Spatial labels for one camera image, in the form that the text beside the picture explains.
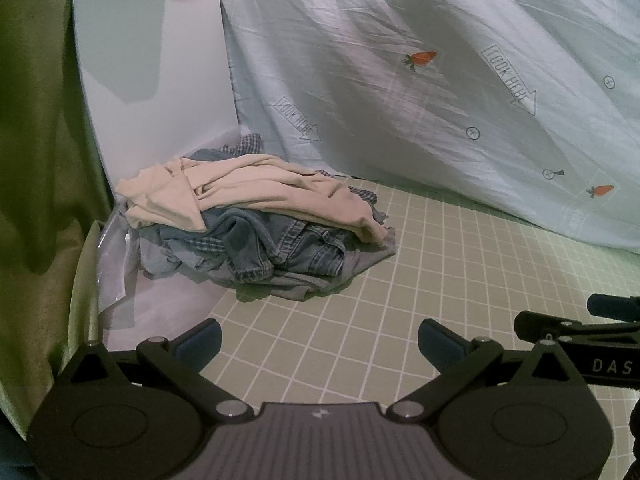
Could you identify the green curtain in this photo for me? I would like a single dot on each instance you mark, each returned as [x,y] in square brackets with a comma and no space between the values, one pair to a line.
[35,160]

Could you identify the clear plastic bag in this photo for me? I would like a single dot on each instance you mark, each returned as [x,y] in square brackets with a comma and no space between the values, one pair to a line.
[115,270]

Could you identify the pale blue printed blanket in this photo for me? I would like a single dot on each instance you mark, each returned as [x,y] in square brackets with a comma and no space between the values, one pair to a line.
[400,110]

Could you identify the grey garment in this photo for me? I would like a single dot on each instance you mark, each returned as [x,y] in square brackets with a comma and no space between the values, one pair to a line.
[365,260]

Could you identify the light blue denim shirt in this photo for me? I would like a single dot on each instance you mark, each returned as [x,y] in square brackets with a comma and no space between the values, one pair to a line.
[160,255]

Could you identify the green checked mat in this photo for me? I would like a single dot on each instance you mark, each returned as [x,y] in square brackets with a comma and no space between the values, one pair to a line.
[450,270]

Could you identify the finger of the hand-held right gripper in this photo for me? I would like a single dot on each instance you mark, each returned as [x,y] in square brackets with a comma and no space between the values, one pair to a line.
[545,326]
[612,305]

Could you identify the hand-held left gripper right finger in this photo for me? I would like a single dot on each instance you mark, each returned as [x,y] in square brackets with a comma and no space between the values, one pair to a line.
[440,342]

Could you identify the beige garment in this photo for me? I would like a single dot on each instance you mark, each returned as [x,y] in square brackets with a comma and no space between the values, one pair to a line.
[260,185]

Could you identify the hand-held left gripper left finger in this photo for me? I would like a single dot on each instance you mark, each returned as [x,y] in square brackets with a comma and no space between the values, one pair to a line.
[200,342]

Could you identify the white panel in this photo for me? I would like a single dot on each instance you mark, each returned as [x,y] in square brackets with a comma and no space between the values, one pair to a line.
[150,60]

